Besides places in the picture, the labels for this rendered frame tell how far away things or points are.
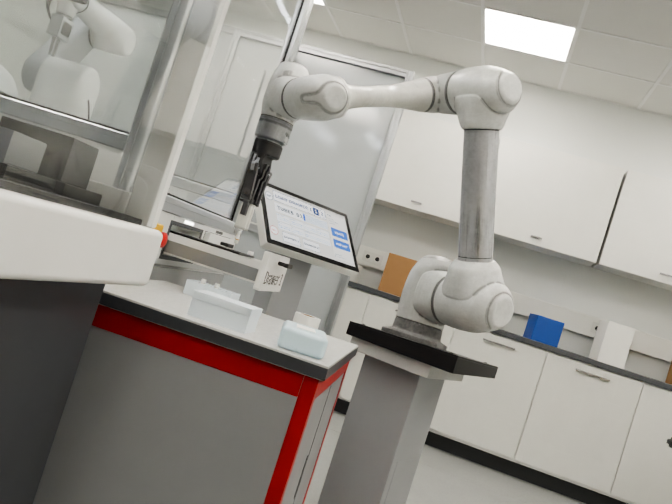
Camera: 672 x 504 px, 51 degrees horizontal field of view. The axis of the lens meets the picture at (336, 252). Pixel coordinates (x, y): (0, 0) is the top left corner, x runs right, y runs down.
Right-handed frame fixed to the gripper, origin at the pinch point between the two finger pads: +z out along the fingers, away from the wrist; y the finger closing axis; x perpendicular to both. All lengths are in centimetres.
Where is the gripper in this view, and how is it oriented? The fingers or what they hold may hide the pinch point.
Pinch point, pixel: (244, 216)
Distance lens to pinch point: 186.0
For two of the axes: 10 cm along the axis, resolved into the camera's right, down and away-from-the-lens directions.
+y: 2.0, 1.0, 9.7
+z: -3.1, 9.5, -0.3
